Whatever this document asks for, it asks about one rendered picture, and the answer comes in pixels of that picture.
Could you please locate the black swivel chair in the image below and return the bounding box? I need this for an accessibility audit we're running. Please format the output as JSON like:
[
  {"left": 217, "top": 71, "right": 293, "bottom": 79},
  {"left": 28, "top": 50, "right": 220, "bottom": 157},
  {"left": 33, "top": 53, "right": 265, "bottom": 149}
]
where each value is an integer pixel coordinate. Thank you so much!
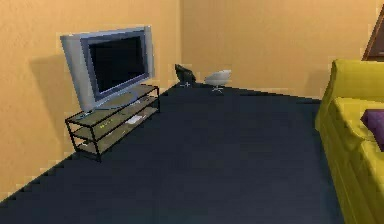
[{"left": 174, "top": 63, "right": 197, "bottom": 88}]

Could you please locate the white swivel chair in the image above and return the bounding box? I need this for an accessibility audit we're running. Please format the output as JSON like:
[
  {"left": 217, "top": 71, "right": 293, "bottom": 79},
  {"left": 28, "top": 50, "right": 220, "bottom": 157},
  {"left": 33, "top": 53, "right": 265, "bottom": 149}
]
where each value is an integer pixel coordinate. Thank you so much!
[{"left": 204, "top": 69, "right": 232, "bottom": 94}]

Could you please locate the white flat box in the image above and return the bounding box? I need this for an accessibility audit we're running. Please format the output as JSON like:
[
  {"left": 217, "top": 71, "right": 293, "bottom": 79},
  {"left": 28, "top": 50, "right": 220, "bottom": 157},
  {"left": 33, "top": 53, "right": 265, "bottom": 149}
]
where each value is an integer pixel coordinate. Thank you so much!
[{"left": 127, "top": 115, "right": 145, "bottom": 125}]

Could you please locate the black glass television stand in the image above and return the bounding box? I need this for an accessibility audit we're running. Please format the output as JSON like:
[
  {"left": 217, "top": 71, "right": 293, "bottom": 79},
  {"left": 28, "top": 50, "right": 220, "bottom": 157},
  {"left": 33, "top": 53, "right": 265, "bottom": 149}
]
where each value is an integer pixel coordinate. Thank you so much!
[{"left": 64, "top": 83, "right": 161, "bottom": 163}]

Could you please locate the silver flat television set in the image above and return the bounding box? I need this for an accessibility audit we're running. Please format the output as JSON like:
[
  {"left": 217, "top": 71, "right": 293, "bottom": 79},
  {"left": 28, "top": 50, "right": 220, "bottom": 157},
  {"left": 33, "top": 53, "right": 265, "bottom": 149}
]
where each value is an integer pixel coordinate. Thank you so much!
[{"left": 59, "top": 25, "right": 156, "bottom": 114}]

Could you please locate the yellow sofa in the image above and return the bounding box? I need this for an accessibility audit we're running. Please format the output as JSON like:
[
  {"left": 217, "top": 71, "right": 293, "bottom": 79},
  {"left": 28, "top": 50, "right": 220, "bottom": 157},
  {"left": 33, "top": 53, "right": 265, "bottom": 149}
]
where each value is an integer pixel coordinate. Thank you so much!
[{"left": 314, "top": 58, "right": 384, "bottom": 224}]

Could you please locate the purple cushion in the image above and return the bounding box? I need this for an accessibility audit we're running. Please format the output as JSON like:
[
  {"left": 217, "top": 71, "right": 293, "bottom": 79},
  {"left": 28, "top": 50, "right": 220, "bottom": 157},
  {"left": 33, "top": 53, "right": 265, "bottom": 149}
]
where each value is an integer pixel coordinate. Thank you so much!
[{"left": 360, "top": 109, "right": 384, "bottom": 153}]

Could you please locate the brown framed picture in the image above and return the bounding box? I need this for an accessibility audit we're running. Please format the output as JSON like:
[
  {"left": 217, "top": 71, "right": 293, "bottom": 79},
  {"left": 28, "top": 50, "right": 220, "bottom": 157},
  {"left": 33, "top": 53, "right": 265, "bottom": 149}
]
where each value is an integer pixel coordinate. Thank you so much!
[{"left": 361, "top": 3, "right": 384, "bottom": 62}]

